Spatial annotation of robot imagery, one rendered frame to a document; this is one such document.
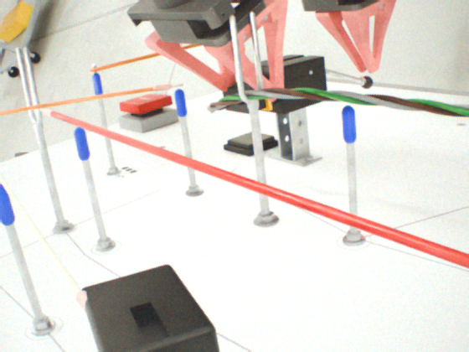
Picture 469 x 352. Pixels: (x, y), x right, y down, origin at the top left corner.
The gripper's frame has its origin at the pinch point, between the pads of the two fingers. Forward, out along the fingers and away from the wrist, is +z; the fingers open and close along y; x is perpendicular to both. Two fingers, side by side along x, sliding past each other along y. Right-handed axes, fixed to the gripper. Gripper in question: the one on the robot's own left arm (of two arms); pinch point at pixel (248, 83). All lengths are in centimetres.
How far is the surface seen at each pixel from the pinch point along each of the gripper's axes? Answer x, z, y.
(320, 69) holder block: 6.9, 4.1, 0.4
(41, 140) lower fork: -13.9, -5.9, -5.8
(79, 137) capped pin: -12.6, -6.4, -0.2
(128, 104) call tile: 0.0, 7.2, -26.5
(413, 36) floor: 110, 80, -67
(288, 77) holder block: 3.5, 2.2, 0.3
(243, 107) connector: -0.9, 1.9, -0.9
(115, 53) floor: 90, 90, -263
